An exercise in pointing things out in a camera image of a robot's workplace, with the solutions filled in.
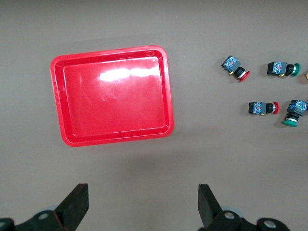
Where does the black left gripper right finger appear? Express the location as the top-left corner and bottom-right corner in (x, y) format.
(198, 184), (258, 231)

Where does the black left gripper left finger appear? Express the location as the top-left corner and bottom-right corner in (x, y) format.
(16, 183), (90, 231)

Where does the red push button switch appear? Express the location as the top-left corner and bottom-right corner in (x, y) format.
(248, 101), (281, 116)
(220, 54), (251, 83)

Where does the red plastic tray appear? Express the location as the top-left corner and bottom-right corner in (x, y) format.
(50, 45), (175, 147)

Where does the green push button switch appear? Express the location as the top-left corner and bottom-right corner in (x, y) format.
(282, 99), (308, 127)
(266, 61), (302, 77)

